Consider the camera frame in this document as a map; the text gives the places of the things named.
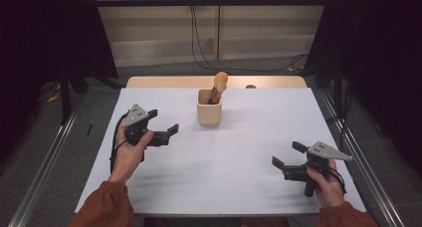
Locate person's right hand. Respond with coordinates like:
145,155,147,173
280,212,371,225
306,158,347,209

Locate large makeup brush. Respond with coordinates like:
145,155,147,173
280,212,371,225
206,71,229,106

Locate black metal stand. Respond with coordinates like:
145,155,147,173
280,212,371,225
332,61,344,116
59,64,73,125

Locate black curtain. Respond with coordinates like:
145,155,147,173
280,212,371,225
303,0,422,178
0,0,118,165

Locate white table mat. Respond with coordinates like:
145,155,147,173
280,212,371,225
74,87,367,218

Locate hand-held gripper cable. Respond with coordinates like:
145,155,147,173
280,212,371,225
326,166,347,195
109,112,128,173

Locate black horizontal bar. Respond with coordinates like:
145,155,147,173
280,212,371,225
94,0,329,7

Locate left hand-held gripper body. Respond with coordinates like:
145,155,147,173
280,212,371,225
120,103,172,163

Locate person's left hand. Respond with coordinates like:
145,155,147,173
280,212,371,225
108,126,155,185

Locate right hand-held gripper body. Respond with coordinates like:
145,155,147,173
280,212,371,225
282,140,354,198

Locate beige square cup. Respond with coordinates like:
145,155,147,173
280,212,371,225
196,89,223,127

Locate left hand-held gripper cable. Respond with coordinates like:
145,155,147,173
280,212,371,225
109,112,128,173

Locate right hand-held gripper cable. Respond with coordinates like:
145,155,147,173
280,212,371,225
326,166,347,195

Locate black wall cable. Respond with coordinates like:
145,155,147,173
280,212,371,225
190,4,310,74

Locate aluminium floor rail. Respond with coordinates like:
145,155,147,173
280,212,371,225
7,94,86,227
317,89,406,227

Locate black floor cable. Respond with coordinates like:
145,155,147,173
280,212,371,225
324,87,352,148

